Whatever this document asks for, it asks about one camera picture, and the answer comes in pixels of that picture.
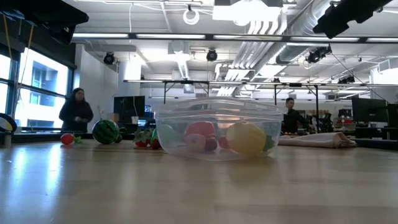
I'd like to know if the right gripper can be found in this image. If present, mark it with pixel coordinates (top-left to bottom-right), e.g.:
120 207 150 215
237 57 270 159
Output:
312 0 393 40

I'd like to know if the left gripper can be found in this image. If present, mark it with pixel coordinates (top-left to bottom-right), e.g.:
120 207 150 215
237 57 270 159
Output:
0 0 90 45

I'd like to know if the striped green watermelon toy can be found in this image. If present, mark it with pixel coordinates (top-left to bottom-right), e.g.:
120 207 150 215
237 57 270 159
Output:
91 119 121 145

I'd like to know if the clear plastic container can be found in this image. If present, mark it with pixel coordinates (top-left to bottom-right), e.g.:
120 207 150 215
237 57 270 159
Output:
154 96 285 162

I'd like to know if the green apple toy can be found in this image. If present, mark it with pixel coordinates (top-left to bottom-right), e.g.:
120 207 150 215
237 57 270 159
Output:
157 123 180 147

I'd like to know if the large red tomato toy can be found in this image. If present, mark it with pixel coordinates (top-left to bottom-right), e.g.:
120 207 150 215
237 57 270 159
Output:
185 121 217 141

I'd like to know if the pale pink peach toy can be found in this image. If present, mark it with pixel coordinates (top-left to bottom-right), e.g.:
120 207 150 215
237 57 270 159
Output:
185 133 207 154

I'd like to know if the large window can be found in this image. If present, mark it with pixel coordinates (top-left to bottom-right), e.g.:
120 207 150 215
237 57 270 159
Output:
0 46 77 133

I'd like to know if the person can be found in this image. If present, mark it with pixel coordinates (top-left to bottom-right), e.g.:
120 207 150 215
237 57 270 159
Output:
281 97 313 135
58 87 95 134

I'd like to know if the overhead light beam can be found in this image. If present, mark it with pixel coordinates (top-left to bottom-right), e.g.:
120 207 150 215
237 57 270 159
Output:
73 32 398 44

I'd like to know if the black computer monitor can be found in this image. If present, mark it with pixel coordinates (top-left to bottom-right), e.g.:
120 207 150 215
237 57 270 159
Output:
351 98 388 124
113 95 146 118

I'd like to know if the small round red toy fruit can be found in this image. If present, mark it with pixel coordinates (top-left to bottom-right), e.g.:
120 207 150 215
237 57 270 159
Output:
60 133 75 146

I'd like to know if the pale pink folded towel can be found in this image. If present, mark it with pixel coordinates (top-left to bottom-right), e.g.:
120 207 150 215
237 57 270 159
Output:
278 131 358 149

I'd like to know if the silver ceiling duct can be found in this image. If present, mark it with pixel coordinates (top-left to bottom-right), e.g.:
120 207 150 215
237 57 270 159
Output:
275 0 335 65

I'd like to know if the black curved cable loop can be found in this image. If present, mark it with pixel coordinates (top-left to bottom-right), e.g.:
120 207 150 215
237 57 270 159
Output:
0 112 18 133

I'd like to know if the white cable coil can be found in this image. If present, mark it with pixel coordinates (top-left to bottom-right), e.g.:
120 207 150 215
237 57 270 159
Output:
182 8 200 26

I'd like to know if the black background workstation frame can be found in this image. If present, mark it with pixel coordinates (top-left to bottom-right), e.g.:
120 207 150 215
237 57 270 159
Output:
124 79 398 125

